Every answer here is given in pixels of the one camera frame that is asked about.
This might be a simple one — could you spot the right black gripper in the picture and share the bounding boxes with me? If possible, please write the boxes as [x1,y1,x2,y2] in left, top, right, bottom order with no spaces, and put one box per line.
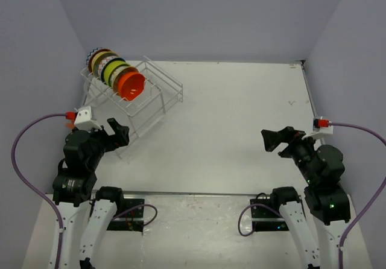
[261,124,321,183]

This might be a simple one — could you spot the orange plastic bowl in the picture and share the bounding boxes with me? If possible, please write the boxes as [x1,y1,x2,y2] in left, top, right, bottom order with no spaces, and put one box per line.
[118,72,145,101]

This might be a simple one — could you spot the cream floral patterned bowl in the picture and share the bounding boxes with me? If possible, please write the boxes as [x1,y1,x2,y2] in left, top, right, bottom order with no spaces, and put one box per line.
[112,66,138,92]

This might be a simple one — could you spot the lime green bowl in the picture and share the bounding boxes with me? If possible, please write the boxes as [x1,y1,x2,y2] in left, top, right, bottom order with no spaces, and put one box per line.
[100,57,130,87]

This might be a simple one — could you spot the blue triangle patterned bowl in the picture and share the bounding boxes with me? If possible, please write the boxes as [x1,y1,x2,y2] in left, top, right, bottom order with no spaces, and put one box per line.
[95,55,119,78]

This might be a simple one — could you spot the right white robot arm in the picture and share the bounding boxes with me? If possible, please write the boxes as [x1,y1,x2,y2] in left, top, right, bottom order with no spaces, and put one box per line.
[261,127,351,268]

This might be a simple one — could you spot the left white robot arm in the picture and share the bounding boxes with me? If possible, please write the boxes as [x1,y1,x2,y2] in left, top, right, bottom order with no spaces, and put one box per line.
[48,118,129,268]

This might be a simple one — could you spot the orange plastic utensil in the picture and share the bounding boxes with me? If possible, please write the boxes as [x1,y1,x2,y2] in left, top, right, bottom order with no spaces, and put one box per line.
[66,122,75,129]

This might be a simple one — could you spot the blue zigzag patterned bowl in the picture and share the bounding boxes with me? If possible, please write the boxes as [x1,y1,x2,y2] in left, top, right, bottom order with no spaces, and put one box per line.
[86,47,103,66]

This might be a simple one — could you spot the white wire dish rack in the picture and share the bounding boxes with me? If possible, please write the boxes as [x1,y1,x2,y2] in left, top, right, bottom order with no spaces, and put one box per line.
[80,56,183,145]

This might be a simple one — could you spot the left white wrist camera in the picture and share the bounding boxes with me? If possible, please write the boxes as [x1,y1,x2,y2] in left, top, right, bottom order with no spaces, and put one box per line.
[74,106,102,131]

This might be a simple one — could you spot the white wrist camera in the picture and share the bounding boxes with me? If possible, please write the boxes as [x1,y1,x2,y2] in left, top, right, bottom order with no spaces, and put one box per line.
[74,106,102,131]
[302,117,334,141]

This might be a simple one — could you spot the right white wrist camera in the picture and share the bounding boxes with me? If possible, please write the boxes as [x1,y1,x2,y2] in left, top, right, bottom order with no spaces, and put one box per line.
[302,117,334,141]

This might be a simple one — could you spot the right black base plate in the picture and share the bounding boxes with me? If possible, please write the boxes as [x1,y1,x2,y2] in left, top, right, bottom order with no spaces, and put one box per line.
[250,206,289,232]

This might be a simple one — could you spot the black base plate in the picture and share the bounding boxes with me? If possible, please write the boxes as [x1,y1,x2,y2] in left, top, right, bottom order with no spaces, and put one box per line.
[107,198,144,233]
[250,206,289,232]

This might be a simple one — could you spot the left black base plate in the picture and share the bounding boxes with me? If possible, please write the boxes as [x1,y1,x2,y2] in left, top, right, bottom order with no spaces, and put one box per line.
[107,198,144,233]

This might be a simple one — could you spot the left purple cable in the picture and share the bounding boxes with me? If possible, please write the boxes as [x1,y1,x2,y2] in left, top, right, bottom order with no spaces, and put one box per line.
[11,113,80,269]

